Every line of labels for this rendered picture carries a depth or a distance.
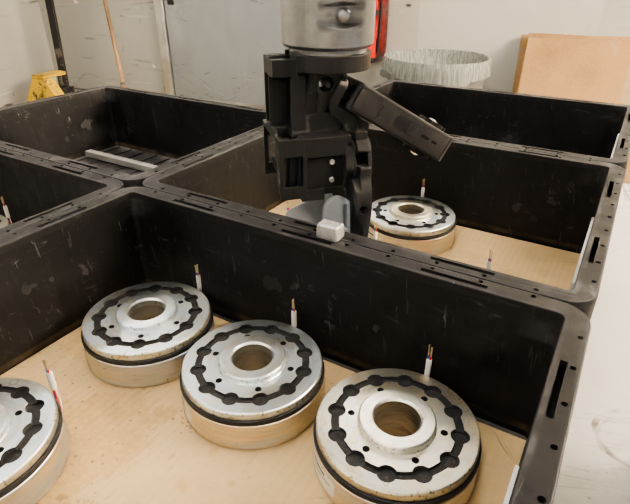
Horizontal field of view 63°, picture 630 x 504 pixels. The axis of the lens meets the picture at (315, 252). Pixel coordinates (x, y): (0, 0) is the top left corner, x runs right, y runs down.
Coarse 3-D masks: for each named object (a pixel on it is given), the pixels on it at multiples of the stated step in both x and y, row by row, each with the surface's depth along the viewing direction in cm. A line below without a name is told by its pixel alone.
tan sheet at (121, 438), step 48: (48, 384) 40; (96, 384) 40; (96, 432) 36; (144, 432) 36; (192, 432) 36; (480, 432) 36; (96, 480) 32; (144, 480) 32; (192, 480) 32; (240, 480) 32; (288, 480) 32; (480, 480) 32
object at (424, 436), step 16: (368, 400) 33; (384, 400) 33; (400, 400) 33; (416, 400) 33; (368, 416) 32; (416, 416) 33; (432, 416) 32; (368, 432) 31; (416, 432) 31; (432, 432) 31; (384, 448) 30; (400, 448) 30; (416, 448) 30
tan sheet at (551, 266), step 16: (464, 240) 60; (480, 240) 60; (496, 240) 60; (512, 240) 60; (448, 256) 57; (464, 256) 57; (480, 256) 57; (496, 256) 57; (512, 256) 57; (528, 256) 57; (544, 256) 57; (560, 256) 57; (576, 256) 57; (512, 272) 54; (528, 272) 54; (544, 272) 54; (560, 272) 54
